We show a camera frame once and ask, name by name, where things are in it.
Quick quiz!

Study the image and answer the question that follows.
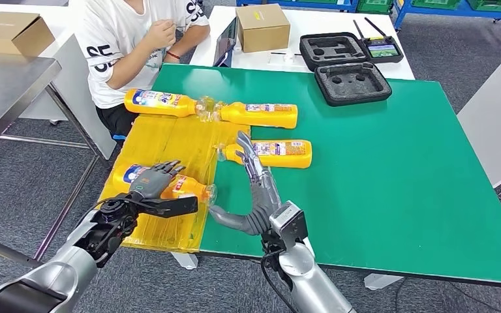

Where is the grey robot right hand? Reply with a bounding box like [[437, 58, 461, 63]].
[[209, 130, 282, 236]]

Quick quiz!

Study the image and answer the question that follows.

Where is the person's right hand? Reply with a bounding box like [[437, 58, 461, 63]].
[[144, 18, 178, 50]]

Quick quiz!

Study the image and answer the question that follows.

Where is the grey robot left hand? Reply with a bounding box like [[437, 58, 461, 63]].
[[129, 160, 187, 200]]

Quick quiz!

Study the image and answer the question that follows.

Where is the orange detergent bottle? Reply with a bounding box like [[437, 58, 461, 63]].
[[215, 139, 313, 170], [209, 101, 299, 130], [123, 88, 208, 118], [111, 163, 218, 205]]

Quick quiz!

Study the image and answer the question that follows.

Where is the person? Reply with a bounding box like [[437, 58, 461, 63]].
[[75, 0, 211, 139]]

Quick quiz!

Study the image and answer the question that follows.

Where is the yellow plastic-wrapped mat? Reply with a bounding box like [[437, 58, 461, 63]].
[[98, 113, 251, 254]]

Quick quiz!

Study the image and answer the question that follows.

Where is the dark tablet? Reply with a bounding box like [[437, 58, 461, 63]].
[[213, 16, 238, 68]]

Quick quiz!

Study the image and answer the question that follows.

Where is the white table foot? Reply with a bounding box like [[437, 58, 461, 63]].
[[363, 273, 402, 291], [170, 252, 200, 271]]

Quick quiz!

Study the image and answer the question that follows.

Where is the cardboard box with yellow sticker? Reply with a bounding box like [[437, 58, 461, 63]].
[[235, 3, 292, 53]]

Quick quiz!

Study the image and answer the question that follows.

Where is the clear plastic packet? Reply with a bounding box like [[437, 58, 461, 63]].
[[269, 52, 304, 67]]

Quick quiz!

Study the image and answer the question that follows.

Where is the black foam-lined case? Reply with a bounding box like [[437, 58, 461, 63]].
[[299, 31, 393, 108]]

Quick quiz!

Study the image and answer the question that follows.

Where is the plain cardboard box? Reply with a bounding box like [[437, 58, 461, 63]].
[[0, 11, 56, 58]]

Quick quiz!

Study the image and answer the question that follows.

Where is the steel table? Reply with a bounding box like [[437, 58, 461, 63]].
[[0, 52, 104, 264]]

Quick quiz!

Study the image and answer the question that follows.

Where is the black remote controller with screen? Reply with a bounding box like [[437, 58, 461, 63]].
[[352, 17, 404, 65]]

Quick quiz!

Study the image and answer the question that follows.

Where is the green plastic crate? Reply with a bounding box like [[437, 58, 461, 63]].
[[411, 0, 463, 10], [356, 0, 395, 14], [466, 0, 501, 13]]

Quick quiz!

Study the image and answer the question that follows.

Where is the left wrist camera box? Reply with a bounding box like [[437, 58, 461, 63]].
[[137, 195, 200, 220]]

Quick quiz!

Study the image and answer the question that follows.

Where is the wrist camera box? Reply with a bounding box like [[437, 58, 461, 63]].
[[137, 195, 200, 220], [268, 200, 310, 252]]

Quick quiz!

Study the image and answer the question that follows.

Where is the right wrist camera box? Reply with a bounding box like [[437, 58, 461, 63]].
[[268, 200, 310, 252]]

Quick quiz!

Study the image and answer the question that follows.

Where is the blue cart frame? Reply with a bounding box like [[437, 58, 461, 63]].
[[392, 0, 501, 44]]

